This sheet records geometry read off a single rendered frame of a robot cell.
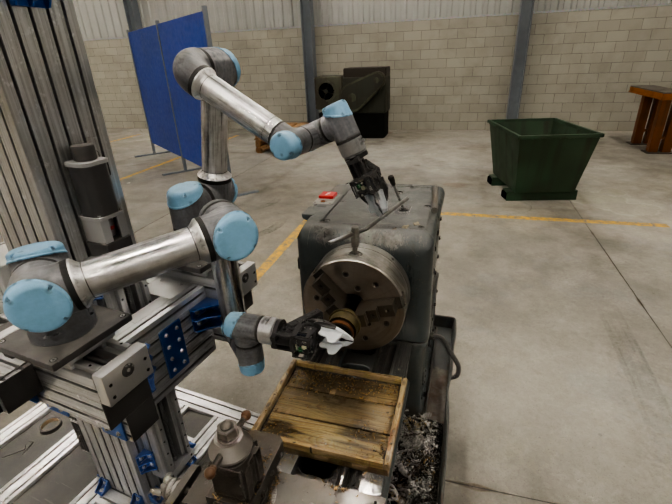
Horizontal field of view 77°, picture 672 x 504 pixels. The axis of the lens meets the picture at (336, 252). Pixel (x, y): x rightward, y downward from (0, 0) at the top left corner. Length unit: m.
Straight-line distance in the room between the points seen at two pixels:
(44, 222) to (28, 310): 0.40
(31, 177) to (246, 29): 11.05
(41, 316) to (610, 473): 2.29
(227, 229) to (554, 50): 10.43
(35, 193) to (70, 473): 1.32
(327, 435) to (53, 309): 0.69
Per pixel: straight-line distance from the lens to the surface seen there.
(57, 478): 2.31
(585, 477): 2.42
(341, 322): 1.14
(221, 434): 0.82
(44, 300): 1.02
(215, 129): 1.47
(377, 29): 11.15
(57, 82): 1.39
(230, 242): 1.02
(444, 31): 10.97
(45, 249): 1.15
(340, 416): 1.21
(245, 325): 1.19
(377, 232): 1.34
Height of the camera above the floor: 1.76
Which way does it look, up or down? 25 degrees down
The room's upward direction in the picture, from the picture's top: 2 degrees counter-clockwise
